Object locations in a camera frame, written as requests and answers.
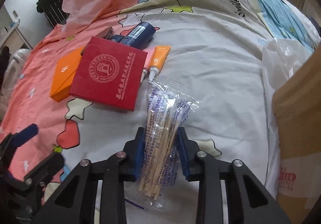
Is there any orange cardboard box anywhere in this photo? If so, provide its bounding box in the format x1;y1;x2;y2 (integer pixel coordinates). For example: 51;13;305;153
50;46;85;102

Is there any bag of cotton swabs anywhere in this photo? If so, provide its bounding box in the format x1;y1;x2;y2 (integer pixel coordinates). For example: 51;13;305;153
125;78;202;212

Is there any red square gift box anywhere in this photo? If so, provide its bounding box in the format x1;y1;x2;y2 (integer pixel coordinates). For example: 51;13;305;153
70;37;147;111

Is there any maroon zip case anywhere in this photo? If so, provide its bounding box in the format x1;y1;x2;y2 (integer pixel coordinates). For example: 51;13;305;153
95;26;114;40

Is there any pink small cream tube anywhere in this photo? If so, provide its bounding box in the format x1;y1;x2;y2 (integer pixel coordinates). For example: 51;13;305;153
140;48;155;83

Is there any dark blue lotion tube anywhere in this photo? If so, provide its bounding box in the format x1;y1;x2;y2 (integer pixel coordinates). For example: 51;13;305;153
109;22;156;50

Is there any orange small cream tube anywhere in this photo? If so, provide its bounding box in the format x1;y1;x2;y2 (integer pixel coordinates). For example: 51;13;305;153
148;45;171;82

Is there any clear plastic storage bag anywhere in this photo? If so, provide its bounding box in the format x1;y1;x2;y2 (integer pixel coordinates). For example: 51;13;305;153
0;48;31;119

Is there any wooden side desk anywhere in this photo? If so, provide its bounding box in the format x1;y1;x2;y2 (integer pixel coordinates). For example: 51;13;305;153
1;5;32;55

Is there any brown cardboard box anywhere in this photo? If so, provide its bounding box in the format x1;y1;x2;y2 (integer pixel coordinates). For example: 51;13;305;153
272;49;320;223

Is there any white plastic bag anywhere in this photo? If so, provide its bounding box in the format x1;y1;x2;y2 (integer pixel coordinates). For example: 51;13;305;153
262;39;313;94

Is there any cartoon star bed quilt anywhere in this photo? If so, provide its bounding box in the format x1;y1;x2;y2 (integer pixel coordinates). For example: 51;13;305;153
0;0;321;224

